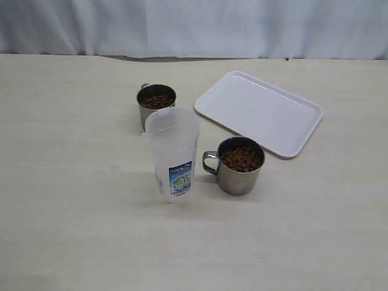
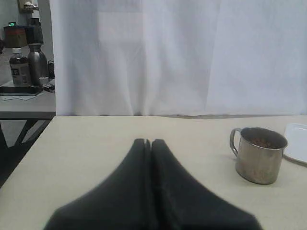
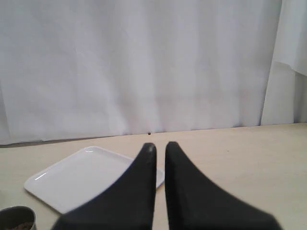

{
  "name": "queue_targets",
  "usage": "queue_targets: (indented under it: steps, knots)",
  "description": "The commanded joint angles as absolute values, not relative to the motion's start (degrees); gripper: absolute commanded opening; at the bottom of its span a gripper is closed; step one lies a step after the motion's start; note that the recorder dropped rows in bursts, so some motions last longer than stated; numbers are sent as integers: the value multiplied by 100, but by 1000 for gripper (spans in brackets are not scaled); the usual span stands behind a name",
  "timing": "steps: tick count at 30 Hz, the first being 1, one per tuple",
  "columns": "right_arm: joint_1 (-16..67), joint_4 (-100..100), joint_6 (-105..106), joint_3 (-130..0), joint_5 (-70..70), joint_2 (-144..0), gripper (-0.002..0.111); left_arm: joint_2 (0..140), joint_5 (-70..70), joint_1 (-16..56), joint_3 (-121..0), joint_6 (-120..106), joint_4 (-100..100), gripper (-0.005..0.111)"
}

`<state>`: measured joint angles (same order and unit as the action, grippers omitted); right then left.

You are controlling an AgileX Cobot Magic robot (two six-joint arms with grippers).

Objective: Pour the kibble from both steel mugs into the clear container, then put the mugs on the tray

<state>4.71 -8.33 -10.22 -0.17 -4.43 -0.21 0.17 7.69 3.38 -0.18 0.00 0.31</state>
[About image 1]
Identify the white backdrop curtain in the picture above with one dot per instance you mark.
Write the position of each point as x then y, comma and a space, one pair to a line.
197, 29

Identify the steel mug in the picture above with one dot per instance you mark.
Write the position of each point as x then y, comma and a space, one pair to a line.
236, 164
153, 97

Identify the clear plastic pitcher with label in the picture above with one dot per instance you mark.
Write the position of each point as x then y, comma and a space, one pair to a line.
173, 135

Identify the white plastic tray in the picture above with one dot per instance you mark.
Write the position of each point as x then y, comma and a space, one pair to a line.
278, 120

